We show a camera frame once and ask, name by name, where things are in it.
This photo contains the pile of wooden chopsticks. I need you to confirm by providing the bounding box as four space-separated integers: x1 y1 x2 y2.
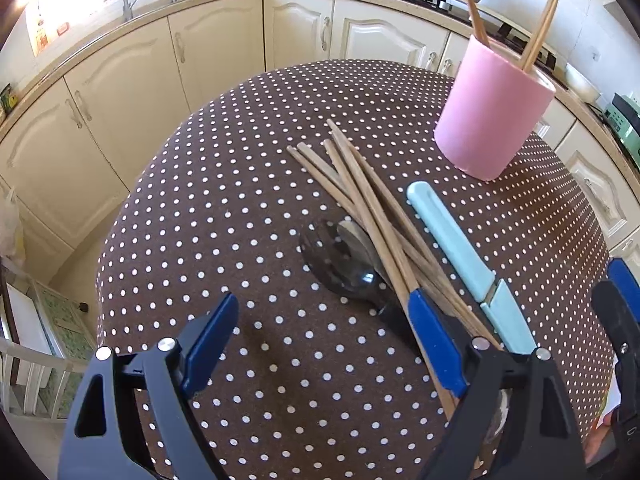
286 119 503 418

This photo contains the person's right hand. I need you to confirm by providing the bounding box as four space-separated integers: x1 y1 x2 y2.
585 410 621 466

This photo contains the black plastic spoon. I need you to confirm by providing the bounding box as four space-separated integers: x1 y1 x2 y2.
299 219 418 356

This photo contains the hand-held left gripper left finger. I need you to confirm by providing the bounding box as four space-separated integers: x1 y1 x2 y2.
57 291 240 480

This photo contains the metal spoon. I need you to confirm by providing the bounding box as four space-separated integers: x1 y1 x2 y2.
336 220 512 448

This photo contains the white bowl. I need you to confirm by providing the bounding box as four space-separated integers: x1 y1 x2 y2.
565 62 601 103

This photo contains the white storage rack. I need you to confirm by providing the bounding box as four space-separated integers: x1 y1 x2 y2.
0 280 96 421

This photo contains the light blue sheathed knife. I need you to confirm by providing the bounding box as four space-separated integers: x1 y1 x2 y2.
406 181 538 356

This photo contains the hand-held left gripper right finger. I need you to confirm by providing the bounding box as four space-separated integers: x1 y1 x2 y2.
407 287 586 480

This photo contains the wooden chopstick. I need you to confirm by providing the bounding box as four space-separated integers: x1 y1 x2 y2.
524 0 559 73
517 0 556 71
450 0 491 47

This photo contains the small dark bottle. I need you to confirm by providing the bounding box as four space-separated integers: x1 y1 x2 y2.
0 85 18 121

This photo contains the green electric cooker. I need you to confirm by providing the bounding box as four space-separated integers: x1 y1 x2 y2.
602 92 640 171

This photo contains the brown polka dot tablecloth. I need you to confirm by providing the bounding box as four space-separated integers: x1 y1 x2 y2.
95 59 617 480

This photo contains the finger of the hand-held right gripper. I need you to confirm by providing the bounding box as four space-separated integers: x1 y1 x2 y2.
607 257 640 321
591 280 640 406

